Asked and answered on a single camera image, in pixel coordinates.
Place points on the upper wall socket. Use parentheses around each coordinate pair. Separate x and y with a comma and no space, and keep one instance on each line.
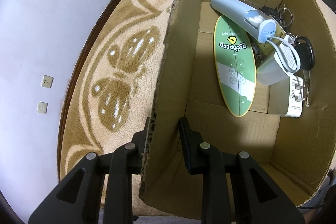
(47,81)

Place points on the lower wall socket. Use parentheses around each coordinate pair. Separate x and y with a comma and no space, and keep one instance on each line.
(42,107)

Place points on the light blue cylindrical case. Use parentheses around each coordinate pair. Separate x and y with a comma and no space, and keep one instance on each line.
(234,9)

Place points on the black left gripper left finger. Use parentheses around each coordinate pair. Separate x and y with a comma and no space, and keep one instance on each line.
(97,189)

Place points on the beige patterned blanket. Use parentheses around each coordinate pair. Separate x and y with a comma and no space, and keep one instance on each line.
(114,92)

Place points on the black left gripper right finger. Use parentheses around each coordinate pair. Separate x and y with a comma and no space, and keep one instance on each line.
(235,187)

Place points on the wall socket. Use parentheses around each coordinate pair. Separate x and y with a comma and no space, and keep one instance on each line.
(47,81)
(42,107)

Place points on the key bunch with rings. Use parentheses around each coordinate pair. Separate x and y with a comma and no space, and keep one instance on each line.
(280,14)

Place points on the brown cardboard box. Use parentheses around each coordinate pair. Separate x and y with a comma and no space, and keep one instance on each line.
(296,152)

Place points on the white wall charger plug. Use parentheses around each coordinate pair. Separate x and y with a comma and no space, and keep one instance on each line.
(286,97)

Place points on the green oval Pochacco remote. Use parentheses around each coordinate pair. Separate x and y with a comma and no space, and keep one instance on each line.
(235,65)

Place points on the black car key fob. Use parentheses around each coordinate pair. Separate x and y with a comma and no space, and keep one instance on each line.
(305,50)

